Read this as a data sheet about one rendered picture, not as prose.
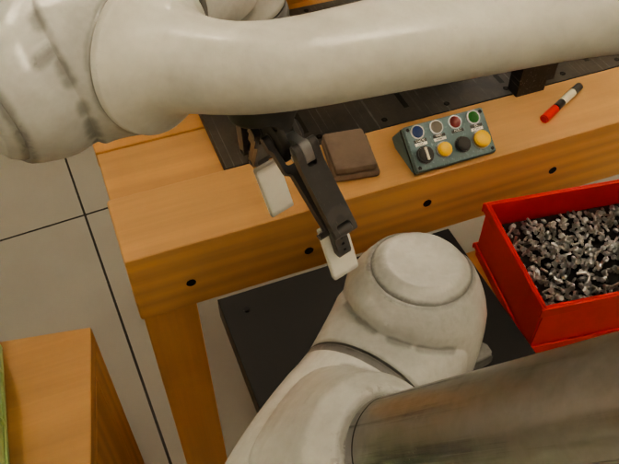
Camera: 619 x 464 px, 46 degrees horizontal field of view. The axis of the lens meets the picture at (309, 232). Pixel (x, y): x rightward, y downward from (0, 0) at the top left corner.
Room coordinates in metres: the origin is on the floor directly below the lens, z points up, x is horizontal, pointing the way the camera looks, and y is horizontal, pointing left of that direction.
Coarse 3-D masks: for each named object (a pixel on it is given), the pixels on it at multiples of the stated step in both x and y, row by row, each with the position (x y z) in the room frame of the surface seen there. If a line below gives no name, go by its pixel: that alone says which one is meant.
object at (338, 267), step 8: (320, 232) 0.46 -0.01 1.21; (320, 240) 0.47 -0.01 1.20; (328, 240) 0.46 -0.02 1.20; (328, 248) 0.46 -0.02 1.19; (352, 248) 0.47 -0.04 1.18; (328, 256) 0.46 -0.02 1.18; (336, 256) 0.46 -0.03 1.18; (344, 256) 0.47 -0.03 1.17; (352, 256) 0.47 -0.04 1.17; (328, 264) 0.46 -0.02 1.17; (336, 264) 0.46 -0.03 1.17; (344, 264) 0.46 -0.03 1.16; (352, 264) 0.47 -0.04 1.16; (336, 272) 0.46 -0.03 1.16; (344, 272) 0.46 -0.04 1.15
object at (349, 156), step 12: (336, 132) 0.94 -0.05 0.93; (348, 132) 0.94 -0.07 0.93; (360, 132) 0.94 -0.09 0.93; (324, 144) 0.92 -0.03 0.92; (336, 144) 0.91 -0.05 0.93; (348, 144) 0.91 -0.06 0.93; (360, 144) 0.91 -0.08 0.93; (336, 156) 0.88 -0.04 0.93; (348, 156) 0.88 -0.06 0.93; (360, 156) 0.88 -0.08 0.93; (372, 156) 0.88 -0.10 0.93; (336, 168) 0.85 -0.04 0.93; (348, 168) 0.86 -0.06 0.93; (360, 168) 0.86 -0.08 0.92; (372, 168) 0.86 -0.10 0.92; (336, 180) 0.85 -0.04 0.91
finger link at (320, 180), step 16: (304, 160) 0.48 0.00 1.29; (320, 160) 0.48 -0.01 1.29; (304, 176) 0.47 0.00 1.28; (320, 176) 0.47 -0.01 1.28; (320, 192) 0.46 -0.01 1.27; (336, 192) 0.47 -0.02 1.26; (320, 208) 0.46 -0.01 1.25; (336, 208) 0.46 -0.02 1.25; (336, 224) 0.45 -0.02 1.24; (352, 224) 0.45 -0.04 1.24
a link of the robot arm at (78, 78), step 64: (0, 0) 0.40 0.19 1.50; (64, 0) 0.39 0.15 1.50; (128, 0) 0.39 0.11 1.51; (192, 0) 0.42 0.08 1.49; (384, 0) 0.37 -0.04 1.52; (448, 0) 0.36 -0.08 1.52; (512, 0) 0.35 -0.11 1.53; (576, 0) 0.35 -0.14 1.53; (0, 64) 0.35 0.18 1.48; (64, 64) 0.36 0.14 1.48; (128, 64) 0.36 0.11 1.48; (192, 64) 0.35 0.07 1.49; (256, 64) 0.34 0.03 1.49; (320, 64) 0.34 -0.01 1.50; (384, 64) 0.34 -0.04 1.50; (448, 64) 0.34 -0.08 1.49; (512, 64) 0.34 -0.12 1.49; (0, 128) 0.33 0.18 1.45; (64, 128) 0.34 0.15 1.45; (128, 128) 0.36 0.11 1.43
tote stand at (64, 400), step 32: (32, 352) 0.60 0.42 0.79; (64, 352) 0.60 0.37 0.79; (96, 352) 0.62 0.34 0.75; (32, 384) 0.54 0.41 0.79; (64, 384) 0.54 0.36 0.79; (96, 384) 0.56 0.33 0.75; (32, 416) 0.49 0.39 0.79; (64, 416) 0.49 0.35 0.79; (96, 416) 0.51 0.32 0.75; (32, 448) 0.44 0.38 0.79; (64, 448) 0.44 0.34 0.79; (96, 448) 0.46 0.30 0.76; (128, 448) 0.58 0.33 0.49
